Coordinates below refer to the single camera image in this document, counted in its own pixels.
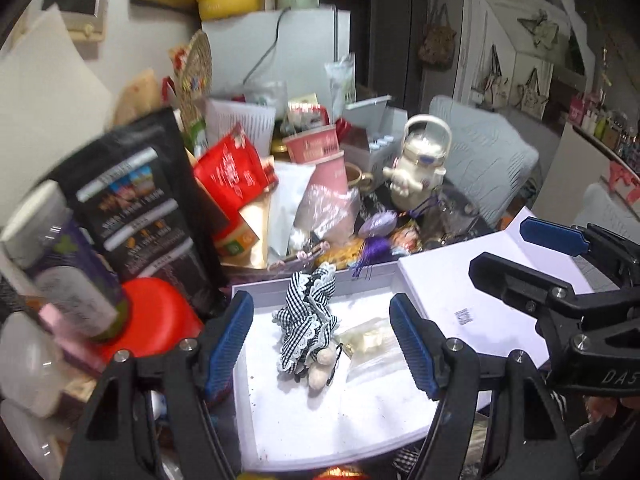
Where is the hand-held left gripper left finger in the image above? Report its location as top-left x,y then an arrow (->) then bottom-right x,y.
60,290 -> 256,480

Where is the gold cup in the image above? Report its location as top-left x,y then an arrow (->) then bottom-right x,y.
345,162 -> 373,191

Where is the woven straw fan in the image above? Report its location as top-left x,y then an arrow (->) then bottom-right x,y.
177,30 -> 216,131

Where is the pink paper tub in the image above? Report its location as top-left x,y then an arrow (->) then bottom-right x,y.
282,127 -> 346,163

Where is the white plastic bottle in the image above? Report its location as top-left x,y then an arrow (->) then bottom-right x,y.
0,312 -> 63,418

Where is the white sachet bag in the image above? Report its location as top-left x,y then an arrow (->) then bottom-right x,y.
325,55 -> 357,106

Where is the gold pouch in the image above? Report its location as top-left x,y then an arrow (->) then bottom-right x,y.
215,195 -> 281,268

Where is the wall intercom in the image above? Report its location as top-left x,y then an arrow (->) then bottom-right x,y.
42,0 -> 111,43

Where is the butterfly wall decoration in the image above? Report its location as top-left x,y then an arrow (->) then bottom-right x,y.
517,10 -> 561,48

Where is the white board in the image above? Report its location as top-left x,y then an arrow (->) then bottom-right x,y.
0,7 -> 113,196

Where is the clear plastic bag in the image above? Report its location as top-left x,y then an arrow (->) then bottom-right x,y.
292,180 -> 361,246

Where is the white gift box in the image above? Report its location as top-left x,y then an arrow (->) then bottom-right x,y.
231,205 -> 608,475

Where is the black cable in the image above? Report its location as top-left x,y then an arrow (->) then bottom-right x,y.
245,7 -> 291,86

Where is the white tote bag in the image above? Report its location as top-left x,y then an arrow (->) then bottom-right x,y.
482,45 -> 511,111
517,67 -> 551,116

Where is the brown hanging bag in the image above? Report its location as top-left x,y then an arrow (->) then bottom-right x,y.
417,0 -> 458,68

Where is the red canister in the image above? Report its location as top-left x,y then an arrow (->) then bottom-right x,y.
95,277 -> 206,376

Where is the row of small bottles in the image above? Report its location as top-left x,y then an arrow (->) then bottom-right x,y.
570,92 -> 640,171

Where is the gingham plush doll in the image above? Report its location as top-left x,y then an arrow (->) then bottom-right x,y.
272,262 -> 346,391

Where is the white teapot figurine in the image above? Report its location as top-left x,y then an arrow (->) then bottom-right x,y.
382,115 -> 453,211

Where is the white pouch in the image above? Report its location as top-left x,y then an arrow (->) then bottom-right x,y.
267,160 -> 316,261

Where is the black coffee bag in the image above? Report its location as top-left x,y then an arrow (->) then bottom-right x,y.
50,107 -> 231,311

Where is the white ribbed cup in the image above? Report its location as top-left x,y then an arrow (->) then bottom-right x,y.
205,100 -> 277,156

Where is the small clear zip bag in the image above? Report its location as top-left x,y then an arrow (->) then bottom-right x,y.
335,317 -> 401,386

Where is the red foil packet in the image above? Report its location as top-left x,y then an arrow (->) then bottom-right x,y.
194,125 -> 278,223

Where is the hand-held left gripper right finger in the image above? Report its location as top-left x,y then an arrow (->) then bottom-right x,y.
389,292 -> 583,480

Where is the grey quilted chair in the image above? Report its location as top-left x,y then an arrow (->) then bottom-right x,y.
429,95 -> 541,226
575,182 -> 640,241

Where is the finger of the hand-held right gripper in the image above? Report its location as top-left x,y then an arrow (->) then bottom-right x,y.
519,216 -> 640,289
469,251 -> 577,332

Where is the white fridge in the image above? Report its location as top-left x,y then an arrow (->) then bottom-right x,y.
201,5 -> 351,106

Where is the purple tassel charm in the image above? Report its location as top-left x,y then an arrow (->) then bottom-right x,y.
352,210 -> 401,278

